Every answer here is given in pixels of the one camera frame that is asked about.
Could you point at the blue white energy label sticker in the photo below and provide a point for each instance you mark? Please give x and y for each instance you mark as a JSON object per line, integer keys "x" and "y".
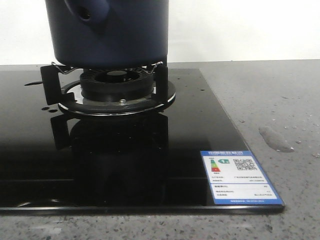
{"x": 235, "y": 177}

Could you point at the dark blue cooking pot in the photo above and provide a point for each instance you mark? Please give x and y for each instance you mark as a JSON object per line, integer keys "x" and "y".
{"x": 102, "y": 34}

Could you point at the black glass gas cooktop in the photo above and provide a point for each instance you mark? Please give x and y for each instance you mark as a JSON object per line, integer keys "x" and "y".
{"x": 54, "y": 163}

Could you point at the black round gas burner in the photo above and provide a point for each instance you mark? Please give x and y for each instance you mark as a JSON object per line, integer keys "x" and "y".
{"x": 114, "y": 85}

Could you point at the black pot support grate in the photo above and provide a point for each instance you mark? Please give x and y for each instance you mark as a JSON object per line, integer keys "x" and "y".
{"x": 69, "y": 97}

